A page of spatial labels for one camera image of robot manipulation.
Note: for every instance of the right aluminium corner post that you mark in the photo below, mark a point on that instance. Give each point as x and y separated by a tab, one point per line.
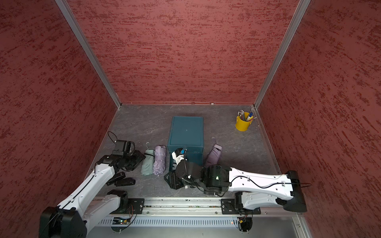
290	32

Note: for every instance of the teal three-drawer cabinet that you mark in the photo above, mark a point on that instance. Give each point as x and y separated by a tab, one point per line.
187	133

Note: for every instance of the aluminium corner post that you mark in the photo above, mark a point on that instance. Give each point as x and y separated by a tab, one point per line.
290	32
76	29

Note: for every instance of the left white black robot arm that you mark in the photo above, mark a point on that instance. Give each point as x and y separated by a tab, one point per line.
73	218

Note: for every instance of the lilac umbrella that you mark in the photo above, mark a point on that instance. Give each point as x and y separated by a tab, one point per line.
214	155
159	160

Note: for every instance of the pens in cup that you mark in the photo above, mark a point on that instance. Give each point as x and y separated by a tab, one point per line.
246	116

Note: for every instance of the yellow pen cup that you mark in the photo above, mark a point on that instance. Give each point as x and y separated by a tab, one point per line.
243	125

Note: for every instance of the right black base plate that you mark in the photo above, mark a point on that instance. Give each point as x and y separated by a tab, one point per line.
230	206

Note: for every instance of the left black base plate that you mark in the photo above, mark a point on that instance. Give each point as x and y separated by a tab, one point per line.
132	206

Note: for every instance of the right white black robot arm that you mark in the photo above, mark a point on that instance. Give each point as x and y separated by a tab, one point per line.
251	190

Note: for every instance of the black block near left base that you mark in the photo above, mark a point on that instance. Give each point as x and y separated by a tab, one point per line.
118	176

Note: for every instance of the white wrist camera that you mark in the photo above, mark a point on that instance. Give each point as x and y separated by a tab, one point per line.
178	155
124	148

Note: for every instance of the sage green umbrella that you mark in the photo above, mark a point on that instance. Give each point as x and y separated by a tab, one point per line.
148	162

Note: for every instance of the left aluminium corner post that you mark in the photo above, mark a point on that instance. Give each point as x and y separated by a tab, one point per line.
76	29

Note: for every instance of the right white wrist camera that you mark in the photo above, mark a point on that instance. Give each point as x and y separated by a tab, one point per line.
178	155

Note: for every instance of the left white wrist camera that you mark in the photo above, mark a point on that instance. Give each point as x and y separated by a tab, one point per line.
124	148

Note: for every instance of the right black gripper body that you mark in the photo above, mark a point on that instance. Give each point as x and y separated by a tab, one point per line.
187	181

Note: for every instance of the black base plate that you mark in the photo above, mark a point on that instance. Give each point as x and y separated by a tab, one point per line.
132	206
230	206

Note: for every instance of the aluminium front rail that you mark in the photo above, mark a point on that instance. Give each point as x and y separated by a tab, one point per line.
198	207

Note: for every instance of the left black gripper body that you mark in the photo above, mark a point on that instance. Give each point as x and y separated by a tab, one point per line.
133	160

